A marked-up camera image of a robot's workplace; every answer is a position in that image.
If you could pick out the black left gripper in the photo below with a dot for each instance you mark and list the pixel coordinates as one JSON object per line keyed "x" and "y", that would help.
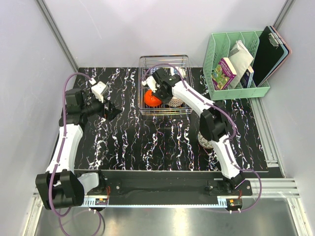
{"x": 110, "y": 114}

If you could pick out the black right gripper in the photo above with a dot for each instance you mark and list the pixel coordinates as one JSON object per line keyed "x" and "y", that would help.
{"x": 164, "y": 101}

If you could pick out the orange glossy bowl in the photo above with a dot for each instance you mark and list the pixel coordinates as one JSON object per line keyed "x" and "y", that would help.
{"x": 150, "y": 100}

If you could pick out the chrome wire dish rack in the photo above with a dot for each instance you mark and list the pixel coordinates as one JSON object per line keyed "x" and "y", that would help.
{"x": 147, "y": 65}

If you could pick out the blue white patterned bowl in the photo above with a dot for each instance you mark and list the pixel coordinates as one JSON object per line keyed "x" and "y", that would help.
{"x": 178, "y": 70}

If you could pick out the grey leaf patterned bowl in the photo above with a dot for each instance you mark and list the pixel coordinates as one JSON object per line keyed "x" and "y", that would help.
{"x": 204, "y": 142}

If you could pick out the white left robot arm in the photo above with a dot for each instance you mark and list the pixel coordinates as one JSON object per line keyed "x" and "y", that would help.
{"x": 59, "y": 187}

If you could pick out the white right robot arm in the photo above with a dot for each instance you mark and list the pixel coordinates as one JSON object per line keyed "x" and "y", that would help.
{"x": 213, "y": 121}

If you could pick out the purple green book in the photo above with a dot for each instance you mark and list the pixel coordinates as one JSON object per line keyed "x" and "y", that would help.
{"x": 223, "y": 74}

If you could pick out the dark blue book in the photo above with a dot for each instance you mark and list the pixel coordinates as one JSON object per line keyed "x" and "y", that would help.
{"x": 246, "y": 80}

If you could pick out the white padded envelope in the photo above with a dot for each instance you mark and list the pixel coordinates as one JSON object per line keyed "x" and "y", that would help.
{"x": 241, "y": 59}

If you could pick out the black clipboard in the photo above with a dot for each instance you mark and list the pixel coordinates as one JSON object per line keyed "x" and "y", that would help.
{"x": 266, "y": 57}

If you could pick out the pink blue clipboards stack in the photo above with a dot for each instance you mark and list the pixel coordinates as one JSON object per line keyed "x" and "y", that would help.
{"x": 280, "y": 45}

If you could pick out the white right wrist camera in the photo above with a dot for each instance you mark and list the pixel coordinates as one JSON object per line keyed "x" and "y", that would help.
{"x": 151, "y": 83}

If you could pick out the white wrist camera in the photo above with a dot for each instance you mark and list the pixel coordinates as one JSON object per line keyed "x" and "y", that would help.
{"x": 151, "y": 83}
{"x": 99, "y": 91}

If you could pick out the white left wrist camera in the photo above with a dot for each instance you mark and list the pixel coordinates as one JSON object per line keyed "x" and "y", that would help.
{"x": 99, "y": 91}

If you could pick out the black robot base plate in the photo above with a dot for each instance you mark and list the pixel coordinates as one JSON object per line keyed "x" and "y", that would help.
{"x": 166, "y": 188}

